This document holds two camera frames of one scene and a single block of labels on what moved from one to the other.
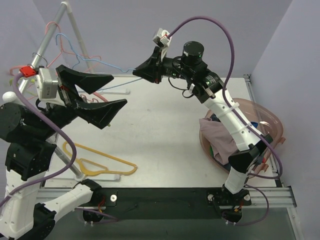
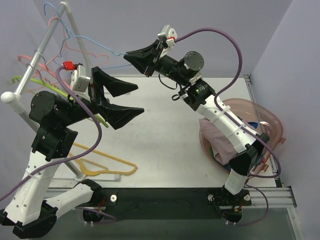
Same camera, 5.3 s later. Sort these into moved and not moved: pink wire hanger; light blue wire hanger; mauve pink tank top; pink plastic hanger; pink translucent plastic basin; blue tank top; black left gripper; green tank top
Moved: light blue wire hanger; black left gripper; pink plastic hanger; pink wire hanger
Not moved: green tank top; mauve pink tank top; blue tank top; pink translucent plastic basin
